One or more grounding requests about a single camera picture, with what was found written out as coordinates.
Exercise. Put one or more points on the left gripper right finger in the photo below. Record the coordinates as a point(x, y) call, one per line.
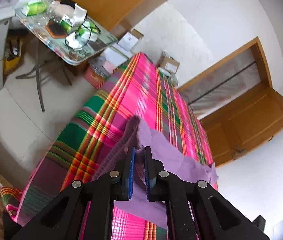
point(195, 210)

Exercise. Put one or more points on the white small box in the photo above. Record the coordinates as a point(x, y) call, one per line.
point(130, 39)

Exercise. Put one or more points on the wooden door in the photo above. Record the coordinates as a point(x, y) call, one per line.
point(244, 124)

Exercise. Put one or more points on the brown cardboard box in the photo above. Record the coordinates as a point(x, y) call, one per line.
point(168, 63)

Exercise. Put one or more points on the pink plaid bed sheet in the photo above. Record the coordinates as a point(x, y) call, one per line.
point(136, 88)

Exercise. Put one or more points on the plastic door curtain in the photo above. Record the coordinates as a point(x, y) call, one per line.
point(223, 85)

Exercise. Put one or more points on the cluttered side table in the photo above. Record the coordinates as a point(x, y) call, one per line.
point(66, 29)

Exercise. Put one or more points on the purple fleece garment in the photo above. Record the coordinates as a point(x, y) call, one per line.
point(138, 134)

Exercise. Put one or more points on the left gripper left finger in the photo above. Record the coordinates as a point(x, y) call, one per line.
point(84, 210)

